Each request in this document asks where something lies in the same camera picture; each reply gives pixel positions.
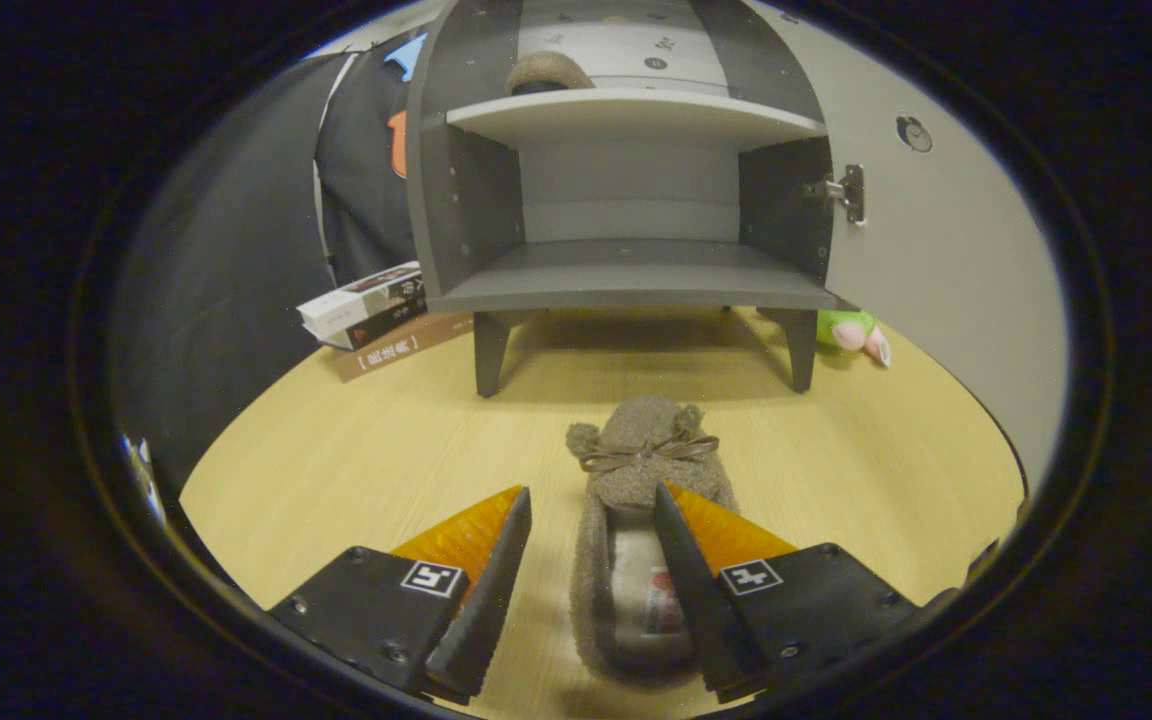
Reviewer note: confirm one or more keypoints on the dark grey shoe cabinet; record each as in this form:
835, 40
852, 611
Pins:
626, 275

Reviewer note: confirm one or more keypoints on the brown book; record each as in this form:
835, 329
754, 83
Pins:
406, 345

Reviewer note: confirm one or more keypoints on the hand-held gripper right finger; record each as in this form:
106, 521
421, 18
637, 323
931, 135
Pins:
701, 610

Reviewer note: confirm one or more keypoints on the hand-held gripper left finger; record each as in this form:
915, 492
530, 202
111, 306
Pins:
486, 610

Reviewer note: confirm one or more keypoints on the metal door hinge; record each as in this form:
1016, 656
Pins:
844, 190

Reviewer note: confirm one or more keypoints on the green pink plush toy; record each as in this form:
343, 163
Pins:
851, 328

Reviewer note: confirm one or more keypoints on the brown fluffy shoe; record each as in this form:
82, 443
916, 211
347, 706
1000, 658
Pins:
548, 72
636, 460

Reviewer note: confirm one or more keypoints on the black backdrop cloth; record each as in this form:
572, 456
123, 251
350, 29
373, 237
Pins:
236, 250

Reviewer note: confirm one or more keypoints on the black book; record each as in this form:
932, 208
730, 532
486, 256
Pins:
391, 322

